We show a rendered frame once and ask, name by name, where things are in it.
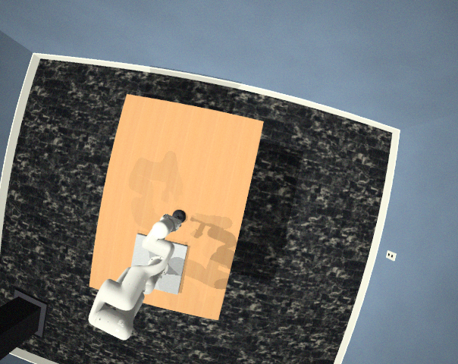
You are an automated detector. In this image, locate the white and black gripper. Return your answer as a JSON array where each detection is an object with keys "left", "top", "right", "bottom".
[{"left": 160, "top": 214, "right": 182, "bottom": 229}]

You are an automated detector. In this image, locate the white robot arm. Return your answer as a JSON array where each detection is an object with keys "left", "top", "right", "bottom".
[{"left": 89, "top": 218, "right": 177, "bottom": 340}]

